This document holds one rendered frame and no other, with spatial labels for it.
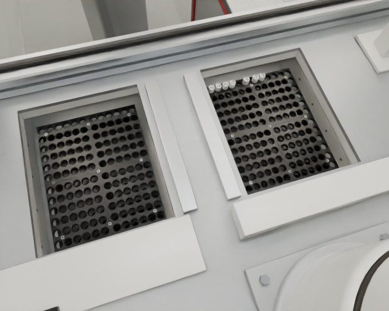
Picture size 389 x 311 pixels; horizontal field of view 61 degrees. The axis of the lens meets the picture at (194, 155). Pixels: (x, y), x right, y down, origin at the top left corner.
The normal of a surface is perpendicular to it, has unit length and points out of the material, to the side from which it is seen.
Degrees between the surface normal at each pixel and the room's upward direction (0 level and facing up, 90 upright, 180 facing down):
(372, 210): 0
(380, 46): 90
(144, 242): 0
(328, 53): 0
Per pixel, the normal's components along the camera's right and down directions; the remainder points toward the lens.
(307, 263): 0.05, -0.39
